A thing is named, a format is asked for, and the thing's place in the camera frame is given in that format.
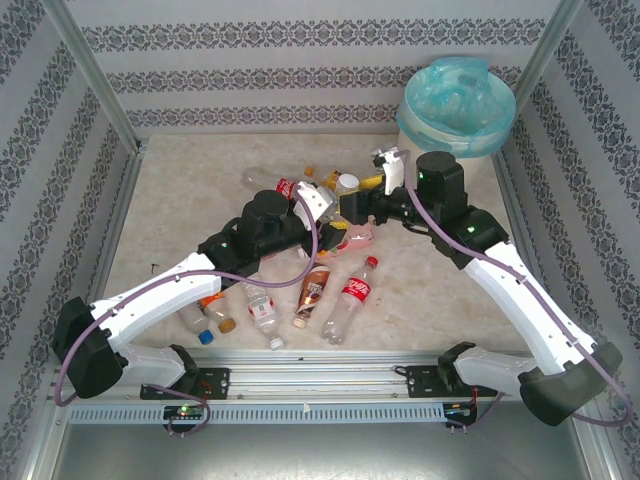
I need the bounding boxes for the pink drink bottle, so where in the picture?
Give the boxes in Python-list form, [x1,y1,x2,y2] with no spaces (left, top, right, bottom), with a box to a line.
[317,222,377,264]

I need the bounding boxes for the clear cola bottle red label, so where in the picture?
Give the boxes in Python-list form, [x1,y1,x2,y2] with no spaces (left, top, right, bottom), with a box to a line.
[241,168,301,200]

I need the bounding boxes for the brown label drink bottle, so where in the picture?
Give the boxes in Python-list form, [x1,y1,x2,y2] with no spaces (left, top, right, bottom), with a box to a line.
[292,263,333,330]

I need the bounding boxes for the tall cola bottle red cap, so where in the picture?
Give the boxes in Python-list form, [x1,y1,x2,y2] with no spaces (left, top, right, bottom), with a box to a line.
[321,255,380,346]

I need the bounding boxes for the water bottle white cap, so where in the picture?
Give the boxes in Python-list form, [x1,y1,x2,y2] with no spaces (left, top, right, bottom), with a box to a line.
[243,279,286,351]

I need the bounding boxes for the clear bottle orange cap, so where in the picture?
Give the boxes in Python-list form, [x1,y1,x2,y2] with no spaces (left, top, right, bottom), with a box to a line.
[197,292,238,335]

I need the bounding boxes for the clear bottle blue cap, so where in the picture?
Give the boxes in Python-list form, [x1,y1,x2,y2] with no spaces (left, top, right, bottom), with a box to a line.
[177,299,216,347]

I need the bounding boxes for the white ribbed plastic bin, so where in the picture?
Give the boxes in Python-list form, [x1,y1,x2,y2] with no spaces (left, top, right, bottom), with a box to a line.
[396,102,501,176]

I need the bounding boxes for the turquoise plastic bin liner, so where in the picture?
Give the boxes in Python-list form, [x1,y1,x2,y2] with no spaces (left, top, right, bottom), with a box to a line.
[403,57,517,159]

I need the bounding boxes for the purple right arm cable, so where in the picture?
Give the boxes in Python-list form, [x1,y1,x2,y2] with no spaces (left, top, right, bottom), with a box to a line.
[397,149,635,434]

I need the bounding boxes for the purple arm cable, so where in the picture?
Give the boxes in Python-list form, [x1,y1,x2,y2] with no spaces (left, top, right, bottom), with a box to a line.
[53,185,321,439]
[397,149,635,434]

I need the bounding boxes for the aluminium side rail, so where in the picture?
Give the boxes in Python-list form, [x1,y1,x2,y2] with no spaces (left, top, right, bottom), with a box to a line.
[493,149,571,351]
[84,139,149,361]

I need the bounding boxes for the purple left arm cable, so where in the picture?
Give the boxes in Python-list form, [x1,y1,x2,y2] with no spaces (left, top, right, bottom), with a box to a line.
[53,185,321,439]

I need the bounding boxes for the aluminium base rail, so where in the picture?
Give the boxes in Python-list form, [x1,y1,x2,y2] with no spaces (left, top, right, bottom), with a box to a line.
[47,347,586,404]

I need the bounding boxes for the aluminium frame post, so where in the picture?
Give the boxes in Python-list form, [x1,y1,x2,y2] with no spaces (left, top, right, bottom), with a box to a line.
[509,0,586,109]
[39,0,149,154]

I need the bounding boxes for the slotted grey cable duct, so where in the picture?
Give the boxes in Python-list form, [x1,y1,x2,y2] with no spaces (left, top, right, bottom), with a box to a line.
[67,402,446,426]

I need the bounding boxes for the grey metal base plate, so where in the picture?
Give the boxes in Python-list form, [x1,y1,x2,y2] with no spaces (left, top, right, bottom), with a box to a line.
[29,399,616,480]

